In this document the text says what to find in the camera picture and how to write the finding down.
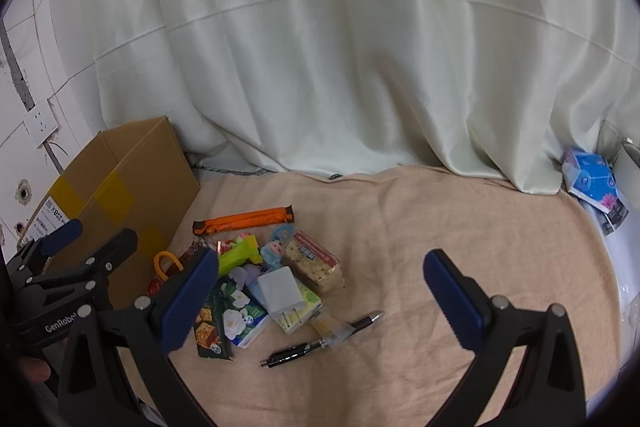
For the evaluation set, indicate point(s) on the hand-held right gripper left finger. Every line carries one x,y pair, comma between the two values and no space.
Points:
190,297

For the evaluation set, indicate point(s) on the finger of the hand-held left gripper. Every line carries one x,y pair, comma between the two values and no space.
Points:
62,237
112,249

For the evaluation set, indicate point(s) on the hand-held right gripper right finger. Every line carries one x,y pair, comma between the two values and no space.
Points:
452,302

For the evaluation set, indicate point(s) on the green snack packet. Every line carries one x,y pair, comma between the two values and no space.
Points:
207,332

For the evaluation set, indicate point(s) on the green flowered tissue pack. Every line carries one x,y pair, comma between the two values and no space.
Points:
240,317

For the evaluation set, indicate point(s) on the brown cardboard box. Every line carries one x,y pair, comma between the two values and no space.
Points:
125,167

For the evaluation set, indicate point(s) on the white charger plug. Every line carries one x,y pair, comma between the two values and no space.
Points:
277,292

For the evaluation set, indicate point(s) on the black pen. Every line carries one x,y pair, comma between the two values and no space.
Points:
295,351

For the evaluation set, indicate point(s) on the light green small box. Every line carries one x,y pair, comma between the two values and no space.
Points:
309,302

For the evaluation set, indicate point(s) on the clear plastic wrapper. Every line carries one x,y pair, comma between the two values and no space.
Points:
332,332

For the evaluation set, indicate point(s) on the clear rice cracker packet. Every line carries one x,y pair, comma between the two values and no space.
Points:
312,264

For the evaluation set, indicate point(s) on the person's left hand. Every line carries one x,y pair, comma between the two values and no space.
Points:
36,368

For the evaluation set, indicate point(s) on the small red charm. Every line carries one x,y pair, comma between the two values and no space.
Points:
152,288

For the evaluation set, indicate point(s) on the dark red striped packet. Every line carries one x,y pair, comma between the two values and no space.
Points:
192,249

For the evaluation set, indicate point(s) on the beige blanket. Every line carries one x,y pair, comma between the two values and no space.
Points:
400,232

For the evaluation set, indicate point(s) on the orange pouch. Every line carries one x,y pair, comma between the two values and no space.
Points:
245,219

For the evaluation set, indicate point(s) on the blue tissue pack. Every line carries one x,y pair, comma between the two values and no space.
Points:
590,177

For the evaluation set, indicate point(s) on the clear glass jar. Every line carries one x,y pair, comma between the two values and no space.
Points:
610,139

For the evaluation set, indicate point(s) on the white curtain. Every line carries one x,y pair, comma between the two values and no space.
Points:
325,57

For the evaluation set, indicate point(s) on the white wall socket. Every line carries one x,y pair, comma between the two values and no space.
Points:
40,124

